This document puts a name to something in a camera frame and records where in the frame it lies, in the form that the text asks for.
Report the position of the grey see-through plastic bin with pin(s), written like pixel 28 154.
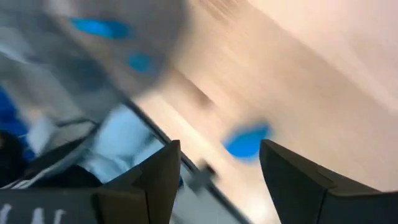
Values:
pixel 155 31

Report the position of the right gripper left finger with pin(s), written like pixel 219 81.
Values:
pixel 155 186

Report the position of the blue half-round block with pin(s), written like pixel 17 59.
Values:
pixel 245 144

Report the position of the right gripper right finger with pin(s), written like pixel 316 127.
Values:
pixel 304 193

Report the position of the blue rectangular block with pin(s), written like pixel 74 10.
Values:
pixel 99 28

